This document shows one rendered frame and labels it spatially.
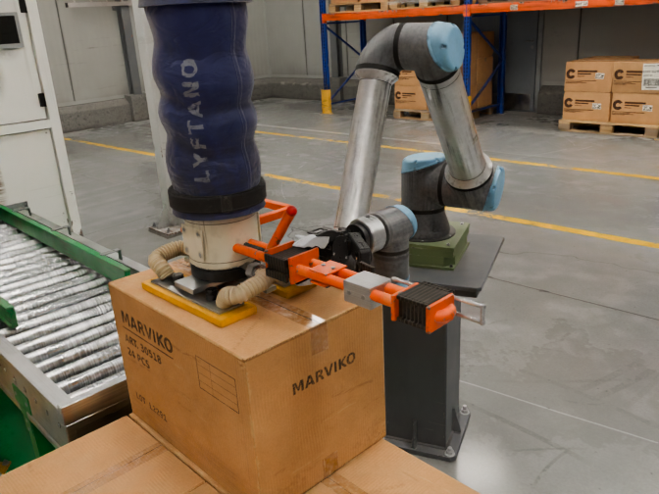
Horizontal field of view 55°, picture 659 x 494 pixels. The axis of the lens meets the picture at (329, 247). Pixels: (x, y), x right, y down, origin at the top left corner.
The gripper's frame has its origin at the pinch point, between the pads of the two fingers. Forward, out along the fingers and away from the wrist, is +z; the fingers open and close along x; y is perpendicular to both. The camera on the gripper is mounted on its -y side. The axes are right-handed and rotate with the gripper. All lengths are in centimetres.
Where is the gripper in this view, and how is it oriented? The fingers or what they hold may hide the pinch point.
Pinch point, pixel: (300, 265)
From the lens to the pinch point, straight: 133.4
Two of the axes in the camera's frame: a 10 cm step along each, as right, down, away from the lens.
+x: -0.5, -9.4, -3.4
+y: -6.9, -2.1, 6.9
